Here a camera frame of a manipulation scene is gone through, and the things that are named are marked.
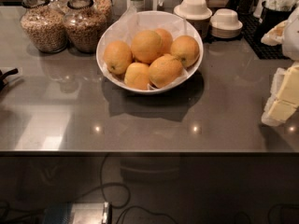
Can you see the white ceramic bowl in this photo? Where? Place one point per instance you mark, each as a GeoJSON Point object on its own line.
{"type": "Point", "coordinates": [174, 84]}

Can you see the front right orange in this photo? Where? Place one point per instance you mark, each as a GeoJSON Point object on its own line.
{"type": "Point", "coordinates": [165, 70]}

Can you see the orange in bowl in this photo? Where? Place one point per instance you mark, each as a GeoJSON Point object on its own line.
{"type": "Point", "coordinates": [186, 49]}
{"type": "Point", "coordinates": [167, 39]}
{"type": "Point", "coordinates": [118, 57]}

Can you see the black container with packets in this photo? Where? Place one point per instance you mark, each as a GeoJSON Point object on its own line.
{"type": "Point", "coordinates": [274, 12]}

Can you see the yellow soft gripper finger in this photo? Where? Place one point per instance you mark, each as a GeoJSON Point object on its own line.
{"type": "Point", "coordinates": [284, 96]}

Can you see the front left orange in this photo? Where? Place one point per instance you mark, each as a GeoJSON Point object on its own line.
{"type": "Point", "coordinates": [137, 76]}

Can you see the black rubber mat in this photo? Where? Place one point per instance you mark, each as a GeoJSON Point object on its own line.
{"type": "Point", "coordinates": [250, 24]}

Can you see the silver box under table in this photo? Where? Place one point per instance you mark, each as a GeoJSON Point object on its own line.
{"type": "Point", "coordinates": [78, 213]}

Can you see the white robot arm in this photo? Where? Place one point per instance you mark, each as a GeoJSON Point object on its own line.
{"type": "Point", "coordinates": [286, 33]}

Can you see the right stack paper bowls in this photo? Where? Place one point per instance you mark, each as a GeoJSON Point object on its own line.
{"type": "Point", "coordinates": [225, 24]}

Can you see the middle glass grain jar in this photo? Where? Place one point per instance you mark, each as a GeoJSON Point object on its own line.
{"type": "Point", "coordinates": [84, 25]}

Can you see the stack paper bowls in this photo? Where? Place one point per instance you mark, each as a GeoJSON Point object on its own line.
{"type": "Point", "coordinates": [225, 24]}
{"type": "Point", "coordinates": [196, 13]}

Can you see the glass grain jar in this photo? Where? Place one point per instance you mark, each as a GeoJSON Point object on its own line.
{"type": "Point", "coordinates": [84, 25]}
{"type": "Point", "coordinates": [104, 7]}
{"type": "Point", "coordinates": [43, 26]}

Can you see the left stack paper bowls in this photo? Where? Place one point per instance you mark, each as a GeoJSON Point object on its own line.
{"type": "Point", "coordinates": [196, 13]}

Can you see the white paper bowl liner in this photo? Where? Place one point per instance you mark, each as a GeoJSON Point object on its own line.
{"type": "Point", "coordinates": [134, 24]}

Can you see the right orange in bowl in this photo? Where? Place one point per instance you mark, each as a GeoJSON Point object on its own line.
{"type": "Point", "coordinates": [186, 49]}

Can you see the black handle at left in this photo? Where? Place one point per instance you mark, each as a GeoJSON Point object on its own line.
{"type": "Point", "coordinates": [3, 76]}

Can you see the left glass grain jar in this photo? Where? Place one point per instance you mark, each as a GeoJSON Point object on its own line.
{"type": "Point", "coordinates": [43, 26]}

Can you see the large orange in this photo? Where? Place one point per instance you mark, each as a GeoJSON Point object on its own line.
{"type": "Point", "coordinates": [146, 46]}

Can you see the left orange in bowl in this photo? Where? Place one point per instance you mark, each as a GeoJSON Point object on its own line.
{"type": "Point", "coordinates": [118, 57]}

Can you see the back glass grain jar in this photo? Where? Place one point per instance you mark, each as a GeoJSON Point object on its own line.
{"type": "Point", "coordinates": [104, 7]}

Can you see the back orange in bowl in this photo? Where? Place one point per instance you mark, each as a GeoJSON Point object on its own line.
{"type": "Point", "coordinates": [167, 39]}

